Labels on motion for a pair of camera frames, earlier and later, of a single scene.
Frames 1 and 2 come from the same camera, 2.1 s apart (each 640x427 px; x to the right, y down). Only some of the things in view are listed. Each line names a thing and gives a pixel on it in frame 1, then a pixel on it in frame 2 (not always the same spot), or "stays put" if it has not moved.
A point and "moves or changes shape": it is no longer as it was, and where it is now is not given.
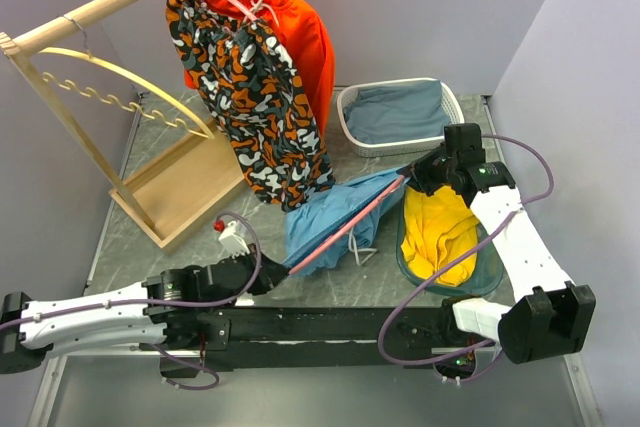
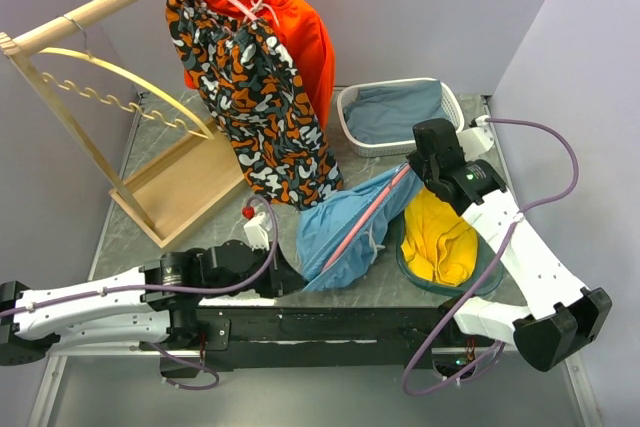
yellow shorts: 438,230 stays put
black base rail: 294,337 stays put
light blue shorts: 317,216 moves or changes shape
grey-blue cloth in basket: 398,112 stays put
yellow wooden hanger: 108,99 stays put
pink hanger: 347,225 -> 366,218
